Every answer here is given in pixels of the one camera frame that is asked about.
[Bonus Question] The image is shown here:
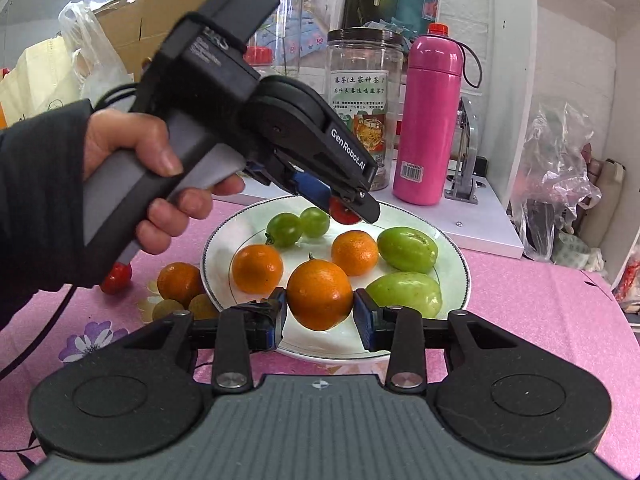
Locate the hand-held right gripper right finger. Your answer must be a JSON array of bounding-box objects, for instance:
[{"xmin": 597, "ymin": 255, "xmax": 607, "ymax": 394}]
[{"xmin": 352, "ymin": 289, "xmax": 521, "ymax": 395}]

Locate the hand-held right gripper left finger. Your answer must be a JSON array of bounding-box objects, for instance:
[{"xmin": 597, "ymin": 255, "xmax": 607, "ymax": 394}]
[{"xmin": 122, "ymin": 287, "xmax": 289, "ymax": 395}]

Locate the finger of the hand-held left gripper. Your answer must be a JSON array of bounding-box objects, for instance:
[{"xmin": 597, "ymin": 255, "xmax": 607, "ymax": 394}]
[
  {"xmin": 287, "ymin": 169, "xmax": 335, "ymax": 211},
  {"xmin": 272, "ymin": 150, "xmax": 381, "ymax": 223}
]

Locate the red tomato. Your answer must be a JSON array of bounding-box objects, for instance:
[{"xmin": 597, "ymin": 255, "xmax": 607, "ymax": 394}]
[
  {"xmin": 100, "ymin": 261, "xmax": 133, "ymax": 295},
  {"xmin": 328, "ymin": 197, "xmax": 362, "ymax": 226}
]

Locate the green tomato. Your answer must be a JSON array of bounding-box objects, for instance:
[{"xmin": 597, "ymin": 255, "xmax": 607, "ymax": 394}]
[
  {"xmin": 265, "ymin": 212, "xmax": 304, "ymax": 248},
  {"xmin": 299, "ymin": 206, "xmax": 331, "ymax": 239}
]

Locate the orange tangerine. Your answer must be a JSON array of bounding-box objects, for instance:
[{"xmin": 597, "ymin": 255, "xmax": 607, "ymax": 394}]
[
  {"xmin": 331, "ymin": 230, "xmax": 379, "ymax": 277},
  {"xmin": 231, "ymin": 243, "xmax": 285, "ymax": 295},
  {"xmin": 286, "ymin": 258, "xmax": 354, "ymax": 332},
  {"xmin": 157, "ymin": 262, "xmax": 205, "ymax": 308}
]

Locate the large green jujube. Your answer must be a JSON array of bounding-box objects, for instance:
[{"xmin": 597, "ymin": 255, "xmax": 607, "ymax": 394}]
[
  {"xmin": 365, "ymin": 271, "xmax": 443, "ymax": 318},
  {"xmin": 376, "ymin": 226, "xmax": 439, "ymax": 275}
]

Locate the white plate with dark rim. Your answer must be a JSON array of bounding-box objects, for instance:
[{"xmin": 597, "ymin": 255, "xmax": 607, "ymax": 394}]
[{"xmin": 200, "ymin": 195, "xmax": 471, "ymax": 361}]

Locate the person's left forearm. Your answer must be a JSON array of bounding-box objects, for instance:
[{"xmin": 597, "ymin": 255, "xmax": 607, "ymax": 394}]
[{"xmin": 0, "ymin": 100, "xmax": 108, "ymax": 331}]

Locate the person's left hand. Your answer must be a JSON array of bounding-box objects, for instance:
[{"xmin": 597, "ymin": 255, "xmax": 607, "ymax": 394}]
[{"xmin": 82, "ymin": 109, "xmax": 247, "ymax": 256}]

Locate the red-capped bottle with plant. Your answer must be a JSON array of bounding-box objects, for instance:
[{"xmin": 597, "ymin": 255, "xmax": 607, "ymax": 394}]
[{"xmin": 244, "ymin": 46, "xmax": 301, "ymax": 81}]

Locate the small yellow-green fruit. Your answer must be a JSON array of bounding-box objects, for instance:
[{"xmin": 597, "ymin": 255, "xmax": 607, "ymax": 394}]
[
  {"xmin": 188, "ymin": 293, "xmax": 221, "ymax": 321},
  {"xmin": 151, "ymin": 299, "xmax": 185, "ymax": 322}
]

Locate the cardboard box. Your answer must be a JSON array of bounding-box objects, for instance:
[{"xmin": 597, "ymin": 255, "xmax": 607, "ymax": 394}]
[{"xmin": 95, "ymin": 0, "xmax": 236, "ymax": 86}]

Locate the tall glass vase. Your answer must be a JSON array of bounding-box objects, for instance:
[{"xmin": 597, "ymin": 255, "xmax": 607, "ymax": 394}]
[{"xmin": 250, "ymin": 0, "xmax": 304, "ymax": 78}]

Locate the pink thermos bottle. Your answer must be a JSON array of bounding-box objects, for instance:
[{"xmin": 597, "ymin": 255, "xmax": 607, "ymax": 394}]
[{"xmin": 392, "ymin": 22, "xmax": 483, "ymax": 207}]

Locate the silver metal lever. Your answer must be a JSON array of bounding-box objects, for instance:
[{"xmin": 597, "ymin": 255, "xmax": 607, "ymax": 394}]
[{"xmin": 444, "ymin": 97, "xmax": 488, "ymax": 204}]

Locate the clear plastic bag green print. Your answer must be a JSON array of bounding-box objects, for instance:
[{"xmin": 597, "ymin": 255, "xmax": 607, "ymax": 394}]
[{"xmin": 59, "ymin": 2, "xmax": 133, "ymax": 101}]

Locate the clear plastic jar with label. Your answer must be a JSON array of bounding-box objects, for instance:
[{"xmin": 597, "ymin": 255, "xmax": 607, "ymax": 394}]
[{"xmin": 325, "ymin": 27, "xmax": 403, "ymax": 192}]

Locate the pink floral tablecloth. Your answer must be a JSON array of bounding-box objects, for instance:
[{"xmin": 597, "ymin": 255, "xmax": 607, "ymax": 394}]
[{"xmin": 0, "ymin": 200, "xmax": 640, "ymax": 466}]

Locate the beige tote bag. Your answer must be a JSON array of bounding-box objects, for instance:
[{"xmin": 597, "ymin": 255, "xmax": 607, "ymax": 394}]
[{"xmin": 0, "ymin": 37, "xmax": 88, "ymax": 126}]

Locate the crumpled clear plastic bag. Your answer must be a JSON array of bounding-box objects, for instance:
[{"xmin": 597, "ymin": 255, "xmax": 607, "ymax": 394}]
[{"xmin": 510, "ymin": 102, "xmax": 601, "ymax": 261}]

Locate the red packaged item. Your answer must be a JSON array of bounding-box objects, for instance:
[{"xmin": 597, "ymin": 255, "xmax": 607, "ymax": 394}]
[{"xmin": 612, "ymin": 255, "xmax": 640, "ymax": 306}]

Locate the white shelf unit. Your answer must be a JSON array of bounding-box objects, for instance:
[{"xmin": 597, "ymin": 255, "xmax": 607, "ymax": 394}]
[{"xmin": 597, "ymin": 25, "xmax": 640, "ymax": 331}]

